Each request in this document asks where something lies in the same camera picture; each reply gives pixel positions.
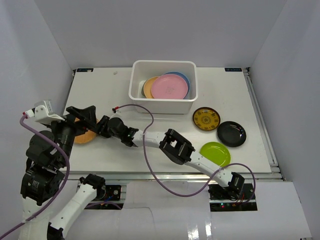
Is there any orange woven round plate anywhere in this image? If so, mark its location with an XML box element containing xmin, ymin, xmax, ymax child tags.
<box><xmin>74</xmin><ymin>130</ymin><xmax>97</xmax><ymax>145</ymax></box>

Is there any tan yellow round plate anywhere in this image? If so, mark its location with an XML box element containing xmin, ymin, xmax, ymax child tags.
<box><xmin>142</xmin><ymin>76</ymin><xmax>159</xmax><ymax>99</ymax></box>

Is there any pink round plate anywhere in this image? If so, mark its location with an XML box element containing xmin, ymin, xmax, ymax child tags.
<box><xmin>151</xmin><ymin>74</ymin><xmax>189</xmax><ymax>100</ymax></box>

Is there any blue round plate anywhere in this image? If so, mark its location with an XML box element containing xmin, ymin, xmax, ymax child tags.
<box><xmin>163</xmin><ymin>71</ymin><xmax>190</xmax><ymax>99</ymax></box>

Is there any lime green round plate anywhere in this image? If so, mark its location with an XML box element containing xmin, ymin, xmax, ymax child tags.
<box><xmin>199</xmin><ymin>141</ymin><xmax>231</xmax><ymax>167</ymax></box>

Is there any black round plate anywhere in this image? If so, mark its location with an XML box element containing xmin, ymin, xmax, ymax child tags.
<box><xmin>217</xmin><ymin>121</ymin><xmax>247</xmax><ymax>148</ymax></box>

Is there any teal rectangular divided plate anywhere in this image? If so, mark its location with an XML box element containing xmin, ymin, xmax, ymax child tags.
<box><xmin>139</xmin><ymin>80</ymin><xmax>146</xmax><ymax>98</ymax></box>

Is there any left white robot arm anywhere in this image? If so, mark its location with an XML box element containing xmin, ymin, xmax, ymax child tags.
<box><xmin>18</xmin><ymin>103</ymin><xmax>106</xmax><ymax>240</ymax></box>

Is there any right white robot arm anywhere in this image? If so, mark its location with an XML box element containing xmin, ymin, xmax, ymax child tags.
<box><xmin>92</xmin><ymin>116</ymin><xmax>245</xmax><ymax>200</ymax></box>

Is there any white plastic bin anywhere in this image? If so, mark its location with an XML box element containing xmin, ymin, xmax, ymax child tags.
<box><xmin>128</xmin><ymin>60</ymin><xmax>198</xmax><ymax>114</ymax></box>

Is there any left blue corner label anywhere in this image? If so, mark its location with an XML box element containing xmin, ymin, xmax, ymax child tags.
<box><xmin>76</xmin><ymin>68</ymin><xmax>94</xmax><ymax>73</ymax></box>

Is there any blue corner label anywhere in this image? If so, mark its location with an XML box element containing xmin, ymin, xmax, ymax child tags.
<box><xmin>224</xmin><ymin>67</ymin><xmax>243</xmax><ymax>72</ymax></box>
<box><xmin>76</xmin><ymin>68</ymin><xmax>94</xmax><ymax>73</ymax></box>

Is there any brown gold patterned plate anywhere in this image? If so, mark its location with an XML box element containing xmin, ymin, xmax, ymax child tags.
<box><xmin>192</xmin><ymin>107</ymin><xmax>221</xmax><ymax>132</ymax></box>

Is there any right blue corner label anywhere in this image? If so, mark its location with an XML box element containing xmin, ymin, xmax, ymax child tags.
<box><xmin>224</xmin><ymin>67</ymin><xmax>243</xmax><ymax>72</ymax></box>

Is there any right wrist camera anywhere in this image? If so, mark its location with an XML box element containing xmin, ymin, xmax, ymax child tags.
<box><xmin>110</xmin><ymin>106</ymin><xmax>123</xmax><ymax>119</ymax></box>

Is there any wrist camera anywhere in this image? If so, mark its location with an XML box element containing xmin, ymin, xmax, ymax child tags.
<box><xmin>23</xmin><ymin>100</ymin><xmax>65</xmax><ymax>125</ymax></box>
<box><xmin>110</xmin><ymin>106</ymin><xmax>123</xmax><ymax>119</ymax></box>

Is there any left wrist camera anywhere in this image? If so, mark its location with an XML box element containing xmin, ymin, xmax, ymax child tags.
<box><xmin>23</xmin><ymin>100</ymin><xmax>65</xmax><ymax>125</ymax></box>

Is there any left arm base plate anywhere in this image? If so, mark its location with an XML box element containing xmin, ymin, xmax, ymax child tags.
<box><xmin>79</xmin><ymin>174</ymin><xmax>123</xmax><ymax>210</ymax></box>

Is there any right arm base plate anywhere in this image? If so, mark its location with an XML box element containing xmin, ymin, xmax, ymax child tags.
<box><xmin>208</xmin><ymin>183</ymin><xmax>258</xmax><ymax>213</ymax></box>

